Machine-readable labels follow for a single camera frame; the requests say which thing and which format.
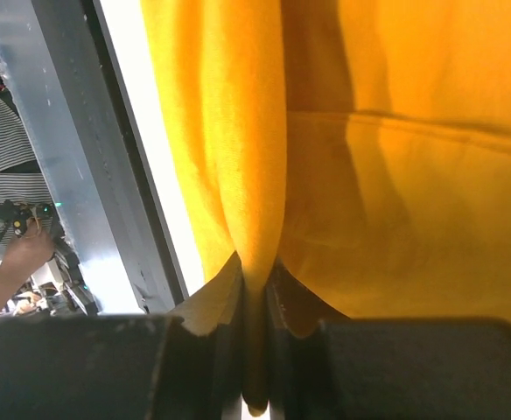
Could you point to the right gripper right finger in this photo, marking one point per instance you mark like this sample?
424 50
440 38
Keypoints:
325 365

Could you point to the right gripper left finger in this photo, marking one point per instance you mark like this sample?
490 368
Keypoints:
186 364

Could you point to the yellow t shirt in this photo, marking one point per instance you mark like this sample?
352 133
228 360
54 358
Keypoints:
364 144

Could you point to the operator hand in background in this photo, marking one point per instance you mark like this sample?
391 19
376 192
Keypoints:
25 255

